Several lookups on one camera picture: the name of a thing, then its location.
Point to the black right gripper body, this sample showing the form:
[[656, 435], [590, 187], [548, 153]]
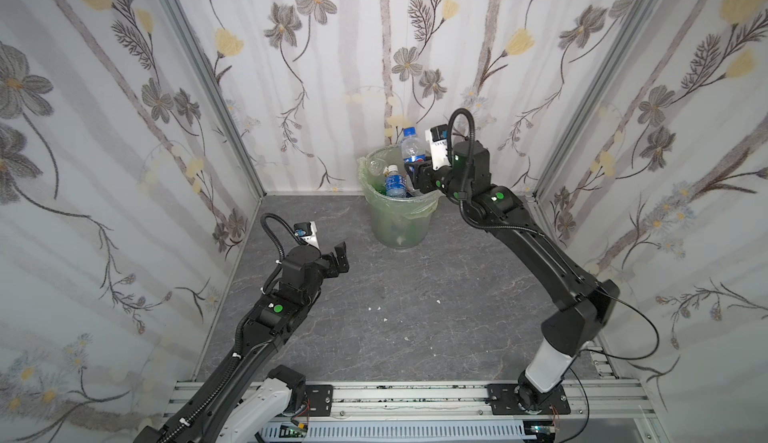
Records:
[[424, 178]]

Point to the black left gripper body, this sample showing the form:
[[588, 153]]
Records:
[[330, 263]]

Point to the small blue label bottle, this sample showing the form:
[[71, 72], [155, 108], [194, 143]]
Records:
[[411, 148]]

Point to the Pocari Sweat bottle white cap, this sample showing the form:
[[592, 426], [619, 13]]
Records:
[[395, 186]]

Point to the clear bottle white cap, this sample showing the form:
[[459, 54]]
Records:
[[377, 167]]

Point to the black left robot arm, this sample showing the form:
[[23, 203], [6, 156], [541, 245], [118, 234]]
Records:
[[222, 410]]

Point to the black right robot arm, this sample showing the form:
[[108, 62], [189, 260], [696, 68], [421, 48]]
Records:
[[584, 304]]

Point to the green bin liner bag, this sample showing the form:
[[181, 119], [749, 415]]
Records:
[[416, 206]]

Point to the mesh waste bin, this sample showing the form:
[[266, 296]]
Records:
[[398, 232]]

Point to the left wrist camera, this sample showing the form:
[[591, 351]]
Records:
[[306, 232]]

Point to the white vented cable duct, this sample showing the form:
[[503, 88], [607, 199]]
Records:
[[400, 431]]

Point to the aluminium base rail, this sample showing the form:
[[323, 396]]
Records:
[[617, 410]]

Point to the right corner aluminium post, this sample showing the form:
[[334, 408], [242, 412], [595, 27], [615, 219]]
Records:
[[638, 16]]

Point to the corner aluminium post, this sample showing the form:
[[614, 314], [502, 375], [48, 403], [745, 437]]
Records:
[[638, 16], [204, 73]]

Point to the left corner aluminium post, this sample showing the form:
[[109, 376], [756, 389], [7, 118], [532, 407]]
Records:
[[204, 73]]

